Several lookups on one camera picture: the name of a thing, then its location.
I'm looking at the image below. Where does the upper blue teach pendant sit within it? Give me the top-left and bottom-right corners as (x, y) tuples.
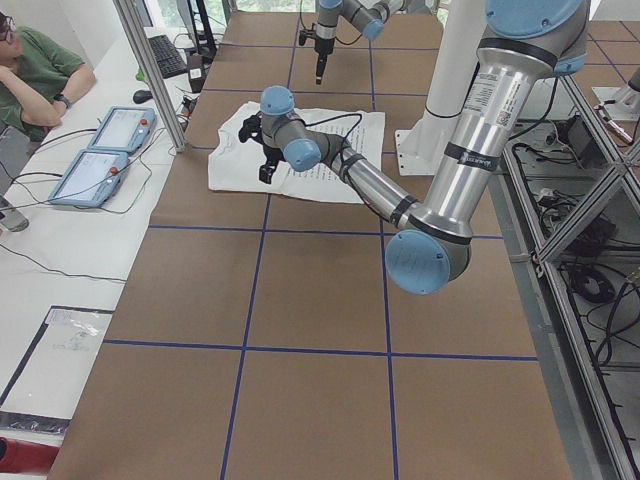
(88, 106), (157, 154)

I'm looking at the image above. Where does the aluminium frame post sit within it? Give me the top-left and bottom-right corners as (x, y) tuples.
(113, 0), (187, 153)

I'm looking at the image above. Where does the black keyboard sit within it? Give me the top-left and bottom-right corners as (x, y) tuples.
(148, 35), (187, 79)

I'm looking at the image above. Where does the lower blue teach pendant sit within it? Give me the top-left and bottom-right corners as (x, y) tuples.
(48, 149), (129, 208)

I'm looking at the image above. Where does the white long-sleeve printed shirt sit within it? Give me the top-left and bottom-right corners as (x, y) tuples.
(208, 101), (385, 204)

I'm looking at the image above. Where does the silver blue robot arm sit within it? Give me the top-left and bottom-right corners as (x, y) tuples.
(240, 1), (590, 295)
(298, 0), (413, 85)

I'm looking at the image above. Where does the person in green shirt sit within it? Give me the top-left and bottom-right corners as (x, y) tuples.
(1, 14), (96, 143)

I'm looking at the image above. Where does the blue teach pendant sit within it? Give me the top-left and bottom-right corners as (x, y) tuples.
(88, 106), (157, 154)
(48, 149), (129, 208)

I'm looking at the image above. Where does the black computer mouse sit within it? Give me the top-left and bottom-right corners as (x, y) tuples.
(132, 90), (153, 104)

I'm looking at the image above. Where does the clear plastic document sleeve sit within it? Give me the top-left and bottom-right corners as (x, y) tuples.
(1, 305), (113, 436)

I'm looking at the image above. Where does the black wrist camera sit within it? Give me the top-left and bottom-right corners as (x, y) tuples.
(238, 114), (263, 144)

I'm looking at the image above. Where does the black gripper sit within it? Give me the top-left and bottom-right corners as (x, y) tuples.
(259, 144), (285, 183)
(314, 23), (335, 84)

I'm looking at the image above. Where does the white camera mast pedestal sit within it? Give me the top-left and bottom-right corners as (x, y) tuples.
(395, 0), (486, 176)

